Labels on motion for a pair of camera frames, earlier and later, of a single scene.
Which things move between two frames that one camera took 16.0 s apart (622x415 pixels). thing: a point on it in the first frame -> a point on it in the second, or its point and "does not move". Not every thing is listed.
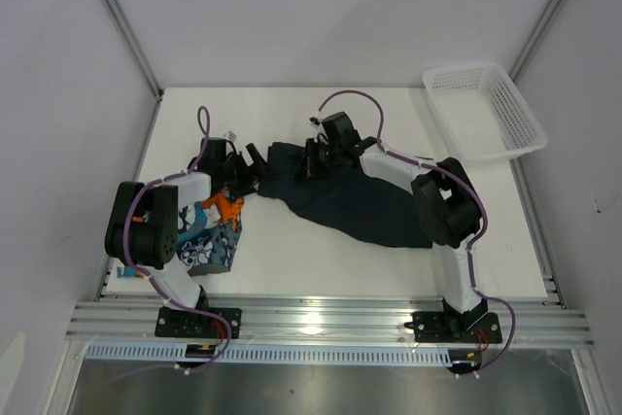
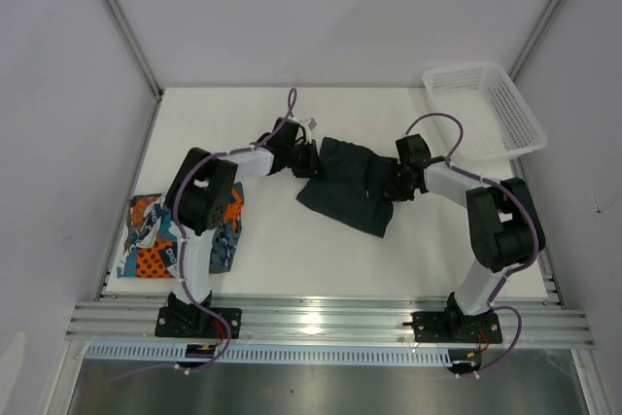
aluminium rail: x=326 y=321 does not move
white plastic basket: x=483 y=114 does not move
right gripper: x=313 y=169 -> x=399 y=195
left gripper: x=252 y=173 -> x=311 y=169
